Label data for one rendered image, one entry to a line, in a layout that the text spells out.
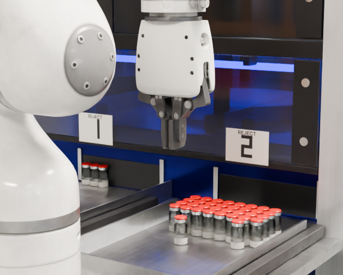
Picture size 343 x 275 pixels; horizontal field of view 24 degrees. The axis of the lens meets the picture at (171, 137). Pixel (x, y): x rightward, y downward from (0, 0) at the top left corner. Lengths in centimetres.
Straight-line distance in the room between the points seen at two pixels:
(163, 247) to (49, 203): 49
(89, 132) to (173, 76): 60
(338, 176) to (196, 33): 45
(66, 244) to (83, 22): 24
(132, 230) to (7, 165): 56
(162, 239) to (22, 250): 53
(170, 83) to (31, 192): 29
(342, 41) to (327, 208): 28
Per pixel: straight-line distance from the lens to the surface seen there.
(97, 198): 160
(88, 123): 160
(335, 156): 134
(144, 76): 105
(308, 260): 126
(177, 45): 102
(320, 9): 133
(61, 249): 85
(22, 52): 76
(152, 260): 124
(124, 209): 145
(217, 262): 123
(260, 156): 140
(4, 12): 76
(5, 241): 84
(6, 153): 85
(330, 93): 133
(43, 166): 84
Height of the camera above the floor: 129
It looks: 10 degrees down
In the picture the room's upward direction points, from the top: straight up
